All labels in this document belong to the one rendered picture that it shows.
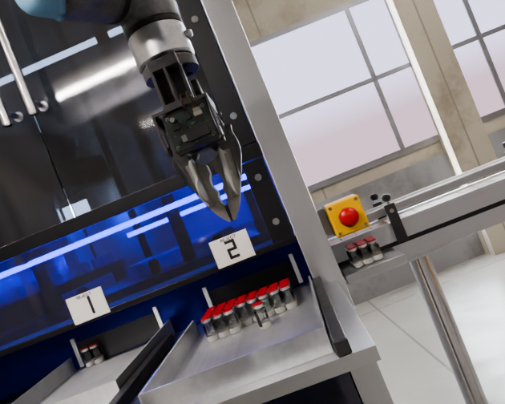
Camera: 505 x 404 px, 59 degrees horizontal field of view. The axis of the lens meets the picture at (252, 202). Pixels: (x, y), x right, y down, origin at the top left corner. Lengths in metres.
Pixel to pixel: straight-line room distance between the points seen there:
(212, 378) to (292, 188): 0.46
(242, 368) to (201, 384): 0.06
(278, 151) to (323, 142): 2.84
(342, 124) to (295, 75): 0.56
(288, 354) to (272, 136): 0.50
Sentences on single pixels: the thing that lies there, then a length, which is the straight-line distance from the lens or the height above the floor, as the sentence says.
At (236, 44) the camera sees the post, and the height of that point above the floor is 1.42.
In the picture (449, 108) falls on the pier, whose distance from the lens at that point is 3.96.
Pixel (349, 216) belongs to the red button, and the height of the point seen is 1.00.
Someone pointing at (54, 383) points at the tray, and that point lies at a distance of 1.13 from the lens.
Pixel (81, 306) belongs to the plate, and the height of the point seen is 1.02.
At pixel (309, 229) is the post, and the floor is 1.00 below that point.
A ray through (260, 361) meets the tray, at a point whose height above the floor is 0.90.
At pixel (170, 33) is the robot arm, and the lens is 0.59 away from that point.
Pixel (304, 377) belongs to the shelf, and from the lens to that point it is 0.59.
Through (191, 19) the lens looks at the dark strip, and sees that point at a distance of 1.03.
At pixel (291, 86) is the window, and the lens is 3.84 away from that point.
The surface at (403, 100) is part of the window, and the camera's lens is 4.00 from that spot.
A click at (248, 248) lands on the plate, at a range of 0.96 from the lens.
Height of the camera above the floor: 1.09
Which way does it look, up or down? level
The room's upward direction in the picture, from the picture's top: 22 degrees counter-clockwise
